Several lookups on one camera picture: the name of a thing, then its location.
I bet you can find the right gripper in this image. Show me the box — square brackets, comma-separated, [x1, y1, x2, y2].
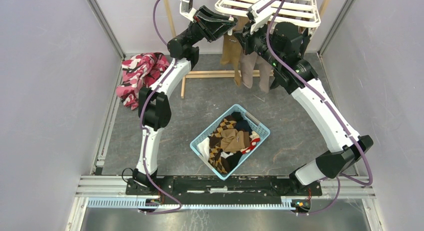
[233, 17, 282, 68]

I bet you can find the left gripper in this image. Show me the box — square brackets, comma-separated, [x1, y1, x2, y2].
[182, 5, 238, 47]

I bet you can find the tan ribbed sock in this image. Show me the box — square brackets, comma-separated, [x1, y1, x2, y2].
[220, 34, 242, 87]
[220, 128, 250, 153]

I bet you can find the beige pink sock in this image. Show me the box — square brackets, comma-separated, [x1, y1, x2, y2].
[256, 56, 273, 93]

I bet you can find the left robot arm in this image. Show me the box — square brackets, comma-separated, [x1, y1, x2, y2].
[132, 5, 238, 195]

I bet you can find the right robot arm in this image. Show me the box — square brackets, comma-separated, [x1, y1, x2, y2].
[234, 22, 374, 195]

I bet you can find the white clip hanger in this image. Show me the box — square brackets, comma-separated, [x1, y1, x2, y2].
[214, 0, 321, 36]

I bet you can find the wooden hanger stand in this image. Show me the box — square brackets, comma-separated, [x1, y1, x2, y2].
[163, 0, 331, 99]

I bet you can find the navy blue sock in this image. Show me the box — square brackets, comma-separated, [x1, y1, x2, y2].
[234, 119, 253, 135]

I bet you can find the light blue laundry basket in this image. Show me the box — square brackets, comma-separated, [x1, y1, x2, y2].
[190, 104, 271, 181]

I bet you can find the pink camouflage cloth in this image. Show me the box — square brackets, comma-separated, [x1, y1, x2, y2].
[115, 52, 170, 110]

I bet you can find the red santa sock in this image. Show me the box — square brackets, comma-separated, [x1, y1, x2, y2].
[241, 131, 261, 154]

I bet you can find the brown yellow checked sock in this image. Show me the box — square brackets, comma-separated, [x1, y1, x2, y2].
[208, 115, 237, 175]

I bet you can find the white cloth in basket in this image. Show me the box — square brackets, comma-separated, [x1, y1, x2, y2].
[196, 136, 210, 162]

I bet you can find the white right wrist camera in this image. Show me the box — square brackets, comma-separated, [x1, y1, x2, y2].
[247, 0, 274, 35]

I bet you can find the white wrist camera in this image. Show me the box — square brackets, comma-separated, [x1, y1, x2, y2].
[179, 0, 197, 23]
[247, 0, 274, 35]

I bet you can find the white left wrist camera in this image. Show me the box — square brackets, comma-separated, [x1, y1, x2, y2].
[179, 0, 197, 23]

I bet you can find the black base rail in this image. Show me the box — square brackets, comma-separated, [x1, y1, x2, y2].
[125, 175, 323, 205]

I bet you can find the light blue cable tray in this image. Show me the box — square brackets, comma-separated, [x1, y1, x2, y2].
[87, 197, 295, 211]

